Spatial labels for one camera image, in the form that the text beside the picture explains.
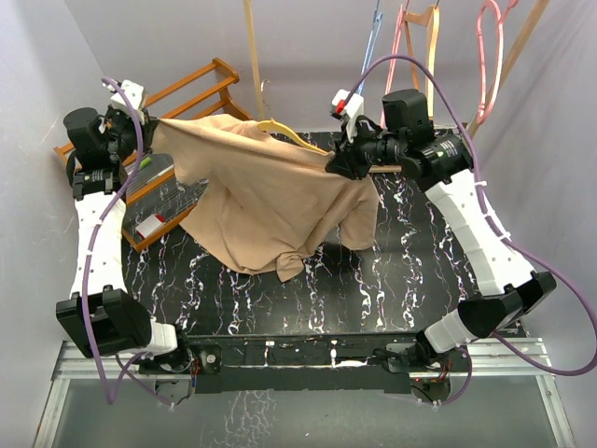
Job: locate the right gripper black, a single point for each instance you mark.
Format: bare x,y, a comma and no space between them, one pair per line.
345,160

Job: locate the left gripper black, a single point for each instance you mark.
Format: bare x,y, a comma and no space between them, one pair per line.
146,128

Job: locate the gold yellow hanger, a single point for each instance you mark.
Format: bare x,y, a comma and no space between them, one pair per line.
273,126

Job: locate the beige t shirt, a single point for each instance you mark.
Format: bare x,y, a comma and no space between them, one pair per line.
268,204

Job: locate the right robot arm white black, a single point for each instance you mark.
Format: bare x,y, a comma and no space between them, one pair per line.
509,286

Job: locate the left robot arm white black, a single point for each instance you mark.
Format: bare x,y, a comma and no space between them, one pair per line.
100,316

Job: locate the wooden hanger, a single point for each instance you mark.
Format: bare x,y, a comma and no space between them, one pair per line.
430,20

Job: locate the orange wooden shelf rack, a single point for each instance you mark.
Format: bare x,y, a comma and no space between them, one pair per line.
200,94

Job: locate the white red small box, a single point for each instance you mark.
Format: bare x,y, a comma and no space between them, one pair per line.
149,225

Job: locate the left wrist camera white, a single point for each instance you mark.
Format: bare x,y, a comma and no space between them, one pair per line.
135,93

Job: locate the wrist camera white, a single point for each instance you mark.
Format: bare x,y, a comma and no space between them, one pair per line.
347,111
135,93

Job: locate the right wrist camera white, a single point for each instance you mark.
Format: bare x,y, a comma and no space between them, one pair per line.
347,111

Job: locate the wooden clothes rack frame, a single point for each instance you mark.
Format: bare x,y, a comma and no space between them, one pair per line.
488,94

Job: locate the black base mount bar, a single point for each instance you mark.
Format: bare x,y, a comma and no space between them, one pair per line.
391,362

